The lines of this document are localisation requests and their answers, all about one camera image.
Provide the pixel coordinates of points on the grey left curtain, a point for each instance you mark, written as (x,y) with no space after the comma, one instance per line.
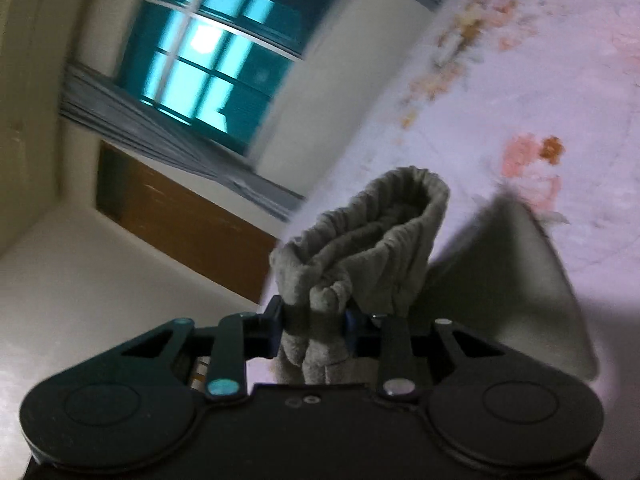
(92,100)

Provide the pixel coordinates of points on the pink floral bed sheet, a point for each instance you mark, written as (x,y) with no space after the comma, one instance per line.
(527,114)

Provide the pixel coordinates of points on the olive green pants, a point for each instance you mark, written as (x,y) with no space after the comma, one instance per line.
(400,259)

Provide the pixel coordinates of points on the brown wooden door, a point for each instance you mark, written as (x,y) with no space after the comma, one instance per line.
(184,226)

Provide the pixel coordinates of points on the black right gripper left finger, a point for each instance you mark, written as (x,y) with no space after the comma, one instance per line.
(132,403)

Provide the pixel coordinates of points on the teal glass window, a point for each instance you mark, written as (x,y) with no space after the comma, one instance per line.
(216,66)

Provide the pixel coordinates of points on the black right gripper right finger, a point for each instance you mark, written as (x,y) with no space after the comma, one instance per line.
(486,404)

